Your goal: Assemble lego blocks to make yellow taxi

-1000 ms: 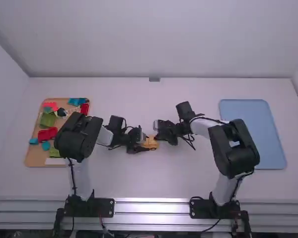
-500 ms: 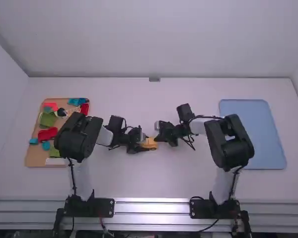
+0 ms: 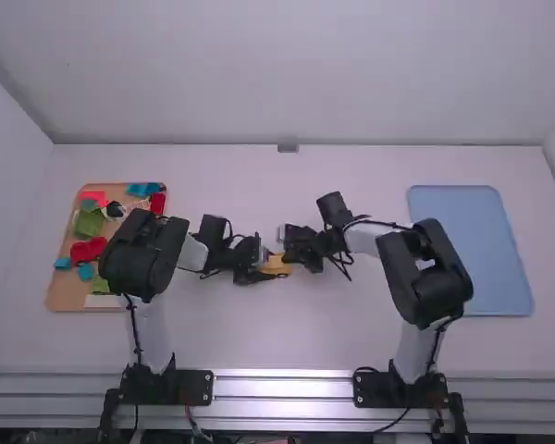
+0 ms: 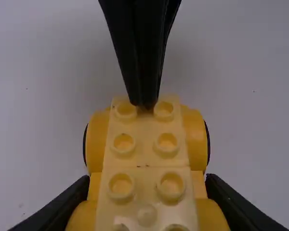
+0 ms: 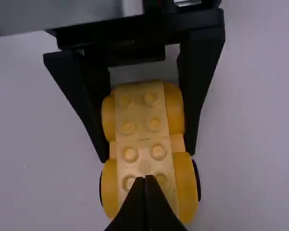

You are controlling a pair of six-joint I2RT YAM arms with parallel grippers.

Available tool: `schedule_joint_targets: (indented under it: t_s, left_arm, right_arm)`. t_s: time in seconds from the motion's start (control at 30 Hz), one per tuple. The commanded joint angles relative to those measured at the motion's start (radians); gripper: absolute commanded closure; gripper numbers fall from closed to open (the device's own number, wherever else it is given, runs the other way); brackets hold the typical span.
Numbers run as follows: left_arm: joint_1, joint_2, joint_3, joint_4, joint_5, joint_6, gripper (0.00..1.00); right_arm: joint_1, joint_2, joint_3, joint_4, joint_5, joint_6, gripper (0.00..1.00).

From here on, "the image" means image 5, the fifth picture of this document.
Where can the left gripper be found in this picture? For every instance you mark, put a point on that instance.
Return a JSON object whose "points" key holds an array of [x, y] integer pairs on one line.
{"points": [[122, 43]]}

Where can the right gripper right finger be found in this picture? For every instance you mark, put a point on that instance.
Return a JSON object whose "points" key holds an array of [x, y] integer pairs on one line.
{"points": [[159, 214]]}

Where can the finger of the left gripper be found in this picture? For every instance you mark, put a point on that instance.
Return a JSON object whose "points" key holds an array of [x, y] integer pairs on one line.
{"points": [[202, 84]]}

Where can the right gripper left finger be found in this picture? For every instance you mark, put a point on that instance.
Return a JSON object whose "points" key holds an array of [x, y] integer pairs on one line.
{"points": [[132, 211]]}

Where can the yellow toy car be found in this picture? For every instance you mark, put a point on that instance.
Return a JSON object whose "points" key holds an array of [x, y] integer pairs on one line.
{"points": [[139, 130]]}

